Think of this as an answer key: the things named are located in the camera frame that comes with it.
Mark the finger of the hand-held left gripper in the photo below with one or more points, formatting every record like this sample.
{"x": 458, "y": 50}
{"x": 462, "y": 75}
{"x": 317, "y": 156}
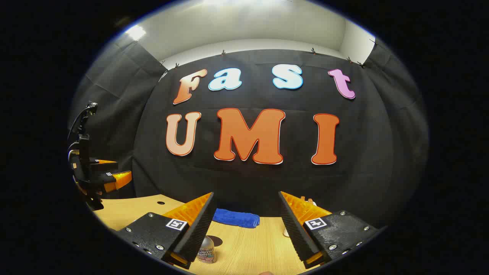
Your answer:
{"x": 103, "y": 166}
{"x": 114, "y": 181}

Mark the blue towel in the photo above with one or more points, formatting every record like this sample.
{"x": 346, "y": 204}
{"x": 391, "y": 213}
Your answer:
{"x": 237, "y": 218}

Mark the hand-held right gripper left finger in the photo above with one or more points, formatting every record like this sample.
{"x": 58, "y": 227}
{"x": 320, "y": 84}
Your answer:
{"x": 198, "y": 225}

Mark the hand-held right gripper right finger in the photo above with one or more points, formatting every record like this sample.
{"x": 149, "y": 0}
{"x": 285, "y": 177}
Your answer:
{"x": 296, "y": 229}

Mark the silver water bottle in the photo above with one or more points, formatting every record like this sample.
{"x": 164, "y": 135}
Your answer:
{"x": 207, "y": 252}

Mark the white toaster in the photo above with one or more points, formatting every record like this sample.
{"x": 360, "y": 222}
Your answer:
{"x": 285, "y": 232}

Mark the toast slices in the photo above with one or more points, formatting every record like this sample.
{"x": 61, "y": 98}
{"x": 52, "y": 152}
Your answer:
{"x": 305, "y": 199}

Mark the dark round coaster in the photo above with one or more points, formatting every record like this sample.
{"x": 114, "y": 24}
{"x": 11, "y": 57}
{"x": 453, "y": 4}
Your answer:
{"x": 218, "y": 240}

